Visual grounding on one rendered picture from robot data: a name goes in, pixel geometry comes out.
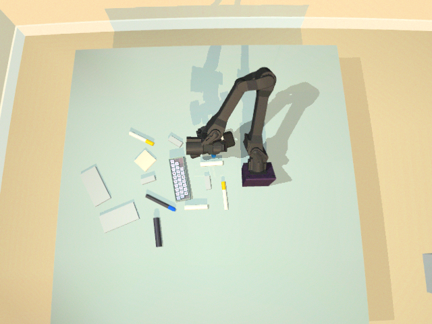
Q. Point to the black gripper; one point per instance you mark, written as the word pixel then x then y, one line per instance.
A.
pixel 228 138

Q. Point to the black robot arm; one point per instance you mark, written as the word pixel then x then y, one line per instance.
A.
pixel 263 81

